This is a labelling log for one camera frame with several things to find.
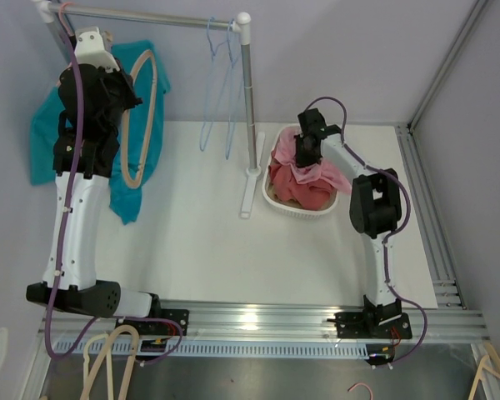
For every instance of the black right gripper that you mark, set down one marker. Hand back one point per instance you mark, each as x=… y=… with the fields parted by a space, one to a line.
x=300 y=161

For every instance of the coral red t shirt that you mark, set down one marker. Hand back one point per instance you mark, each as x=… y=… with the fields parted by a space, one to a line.
x=281 y=178

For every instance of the white perforated plastic basket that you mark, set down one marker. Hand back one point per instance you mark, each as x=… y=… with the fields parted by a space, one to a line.
x=291 y=211

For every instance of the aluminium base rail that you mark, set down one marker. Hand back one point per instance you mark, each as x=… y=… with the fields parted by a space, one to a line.
x=308 y=323

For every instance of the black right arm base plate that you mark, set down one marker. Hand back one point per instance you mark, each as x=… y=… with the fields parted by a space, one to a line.
x=355 y=325

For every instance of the aluminium frame post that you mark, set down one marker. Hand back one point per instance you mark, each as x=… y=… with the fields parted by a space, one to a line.
x=466 y=30

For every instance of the beige t shirt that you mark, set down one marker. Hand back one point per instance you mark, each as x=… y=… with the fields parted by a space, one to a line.
x=308 y=200

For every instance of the beige hangers bottom left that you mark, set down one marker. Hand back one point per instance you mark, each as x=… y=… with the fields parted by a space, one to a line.
x=106 y=356

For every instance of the teal t shirt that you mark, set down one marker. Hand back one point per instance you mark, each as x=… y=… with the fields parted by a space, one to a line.
x=43 y=133

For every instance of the light pink t shirt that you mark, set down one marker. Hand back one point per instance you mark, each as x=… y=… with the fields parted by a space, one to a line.
x=284 y=154

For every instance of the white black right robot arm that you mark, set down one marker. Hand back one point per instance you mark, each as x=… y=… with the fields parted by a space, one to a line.
x=375 y=210

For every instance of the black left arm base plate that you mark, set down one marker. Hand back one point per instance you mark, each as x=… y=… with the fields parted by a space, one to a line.
x=161 y=322

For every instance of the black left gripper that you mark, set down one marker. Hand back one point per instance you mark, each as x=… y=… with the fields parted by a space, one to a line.
x=125 y=80

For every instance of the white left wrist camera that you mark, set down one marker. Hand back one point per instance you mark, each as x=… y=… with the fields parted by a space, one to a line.
x=93 y=48

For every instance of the metal clothes rack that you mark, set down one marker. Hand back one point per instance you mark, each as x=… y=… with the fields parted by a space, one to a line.
x=49 y=10

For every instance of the white slotted cable duct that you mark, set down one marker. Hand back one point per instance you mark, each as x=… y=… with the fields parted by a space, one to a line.
x=151 y=348

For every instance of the beige hanger bottom right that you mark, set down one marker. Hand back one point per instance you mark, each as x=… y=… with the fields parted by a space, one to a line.
x=486 y=381

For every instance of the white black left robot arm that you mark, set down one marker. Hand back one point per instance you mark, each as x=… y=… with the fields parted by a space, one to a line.
x=83 y=155

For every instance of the pink wire hanger on rack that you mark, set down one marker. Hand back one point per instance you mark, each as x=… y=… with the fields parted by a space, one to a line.
x=65 y=24

